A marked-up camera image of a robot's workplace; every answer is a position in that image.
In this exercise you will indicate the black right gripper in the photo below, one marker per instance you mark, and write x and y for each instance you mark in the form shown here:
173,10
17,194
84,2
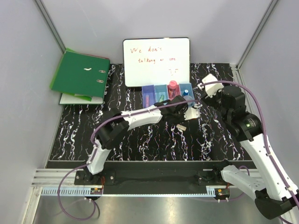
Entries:
210,101

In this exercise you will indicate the green ring binder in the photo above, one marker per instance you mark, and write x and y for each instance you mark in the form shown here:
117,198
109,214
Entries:
81,75

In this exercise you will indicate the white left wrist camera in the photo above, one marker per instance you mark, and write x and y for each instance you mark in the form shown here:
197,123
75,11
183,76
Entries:
191,113

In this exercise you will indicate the pink cartoon crayon tube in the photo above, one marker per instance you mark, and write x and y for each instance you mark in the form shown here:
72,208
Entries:
172,88

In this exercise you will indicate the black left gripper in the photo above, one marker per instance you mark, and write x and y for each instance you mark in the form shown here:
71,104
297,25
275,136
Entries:
182,110

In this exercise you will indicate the white green paper folder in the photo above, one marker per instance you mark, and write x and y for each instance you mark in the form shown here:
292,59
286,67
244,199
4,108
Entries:
68,99

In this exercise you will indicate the lilac eraser stick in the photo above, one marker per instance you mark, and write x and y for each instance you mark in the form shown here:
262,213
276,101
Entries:
147,100

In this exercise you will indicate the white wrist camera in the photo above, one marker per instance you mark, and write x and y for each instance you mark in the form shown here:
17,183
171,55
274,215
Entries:
191,113
210,89

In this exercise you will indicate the blue plastic end bin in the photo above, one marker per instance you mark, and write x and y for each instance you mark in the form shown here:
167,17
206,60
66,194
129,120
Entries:
188,87

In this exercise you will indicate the white small eraser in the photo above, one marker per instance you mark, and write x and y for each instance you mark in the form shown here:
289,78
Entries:
180,127

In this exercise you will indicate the clear round clip jar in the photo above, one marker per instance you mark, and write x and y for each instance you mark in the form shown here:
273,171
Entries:
188,98

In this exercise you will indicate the white dry-erase board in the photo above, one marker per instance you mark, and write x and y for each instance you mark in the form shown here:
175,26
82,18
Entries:
156,61

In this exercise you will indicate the green correction tape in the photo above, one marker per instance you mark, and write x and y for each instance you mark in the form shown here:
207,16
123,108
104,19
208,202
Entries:
162,98

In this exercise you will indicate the purple plastic bin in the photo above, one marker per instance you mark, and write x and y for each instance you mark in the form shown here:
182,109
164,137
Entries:
149,89

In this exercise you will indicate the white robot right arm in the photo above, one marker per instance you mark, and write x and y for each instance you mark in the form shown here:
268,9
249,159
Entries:
276,194

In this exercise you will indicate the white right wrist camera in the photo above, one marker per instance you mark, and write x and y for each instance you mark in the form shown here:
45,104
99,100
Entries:
210,89

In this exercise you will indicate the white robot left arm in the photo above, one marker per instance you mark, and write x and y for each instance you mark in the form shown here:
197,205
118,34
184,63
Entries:
110,132

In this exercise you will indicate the light blue plastic bin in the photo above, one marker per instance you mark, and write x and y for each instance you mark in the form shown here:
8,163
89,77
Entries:
160,89

